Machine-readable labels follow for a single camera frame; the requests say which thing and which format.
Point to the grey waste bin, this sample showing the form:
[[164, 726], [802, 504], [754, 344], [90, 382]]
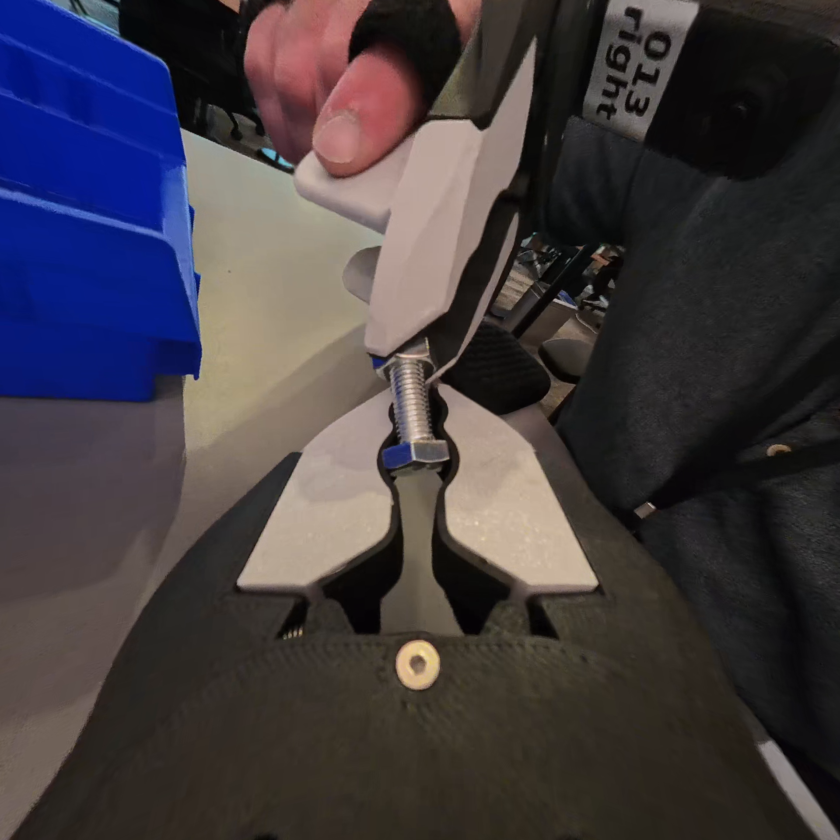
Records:
[[564, 321]]

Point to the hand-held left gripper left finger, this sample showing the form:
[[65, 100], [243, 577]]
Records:
[[321, 512]]

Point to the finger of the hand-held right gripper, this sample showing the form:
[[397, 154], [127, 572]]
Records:
[[433, 229], [482, 295]]

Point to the silver hex bolt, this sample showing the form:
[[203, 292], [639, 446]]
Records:
[[412, 420]]

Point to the blue plastic bin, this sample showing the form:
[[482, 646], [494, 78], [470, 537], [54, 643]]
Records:
[[98, 262]]

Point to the person's right hand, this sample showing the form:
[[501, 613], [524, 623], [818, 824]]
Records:
[[295, 79]]

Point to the black wrist rest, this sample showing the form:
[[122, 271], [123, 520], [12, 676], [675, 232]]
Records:
[[505, 374]]

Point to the grey office chair seat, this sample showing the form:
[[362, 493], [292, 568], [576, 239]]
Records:
[[564, 354]]

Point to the silver hex nut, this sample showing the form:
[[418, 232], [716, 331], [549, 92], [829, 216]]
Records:
[[413, 354]]

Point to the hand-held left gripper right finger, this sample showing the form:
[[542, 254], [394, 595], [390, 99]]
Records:
[[518, 518]]

